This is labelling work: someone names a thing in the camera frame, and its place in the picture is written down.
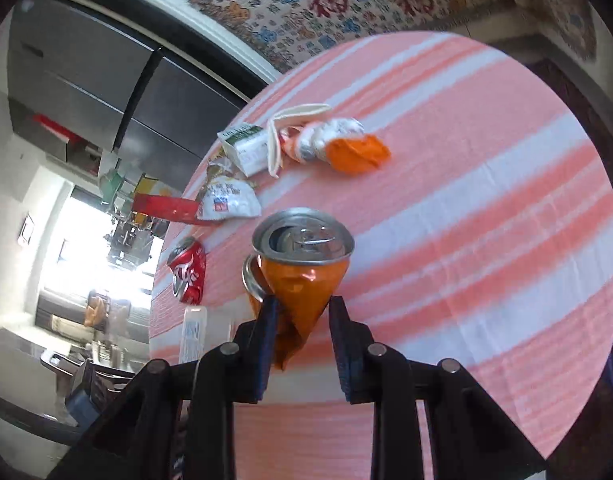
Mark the crushed red drink can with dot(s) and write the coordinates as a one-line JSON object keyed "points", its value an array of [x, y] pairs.
{"points": [[186, 270]]}

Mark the red box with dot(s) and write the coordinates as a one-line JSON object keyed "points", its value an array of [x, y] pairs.
{"points": [[161, 207]]}

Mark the printed blanket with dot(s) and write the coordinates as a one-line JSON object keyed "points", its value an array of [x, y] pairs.
{"points": [[336, 0]]}

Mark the white printed snack bag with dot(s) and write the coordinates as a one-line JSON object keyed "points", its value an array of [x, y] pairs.
{"points": [[226, 200]]}

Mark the pink white striped tablecloth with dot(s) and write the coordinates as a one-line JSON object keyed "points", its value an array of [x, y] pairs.
{"points": [[461, 185]]}

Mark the orange plastic bag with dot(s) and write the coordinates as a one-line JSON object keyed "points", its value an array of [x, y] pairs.
{"points": [[94, 312]]}

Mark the crushed orange drink can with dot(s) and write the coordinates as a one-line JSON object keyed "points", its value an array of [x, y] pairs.
{"points": [[299, 280]]}

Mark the storage rack with green trays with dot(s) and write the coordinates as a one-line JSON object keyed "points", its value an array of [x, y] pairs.
{"points": [[111, 180]]}

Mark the cream paper strip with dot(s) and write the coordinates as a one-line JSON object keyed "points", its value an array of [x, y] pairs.
{"points": [[272, 150]]}

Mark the green white milk carton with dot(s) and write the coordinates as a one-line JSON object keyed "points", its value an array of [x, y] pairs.
{"points": [[246, 147]]}

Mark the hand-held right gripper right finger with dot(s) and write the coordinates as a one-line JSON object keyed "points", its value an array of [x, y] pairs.
{"points": [[342, 355]]}

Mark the golden brown crumpled wrapper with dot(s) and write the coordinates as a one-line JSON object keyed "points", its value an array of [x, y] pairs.
{"points": [[219, 165]]}

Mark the grey refrigerator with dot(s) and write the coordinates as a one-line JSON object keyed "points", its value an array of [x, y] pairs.
{"points": [[86, 60]]}

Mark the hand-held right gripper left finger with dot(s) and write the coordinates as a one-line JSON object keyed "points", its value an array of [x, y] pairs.
{"points": [[264, 355]]}

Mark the orange white wrapper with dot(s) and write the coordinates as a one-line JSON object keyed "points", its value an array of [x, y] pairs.
{"points": [[356, 152]]}

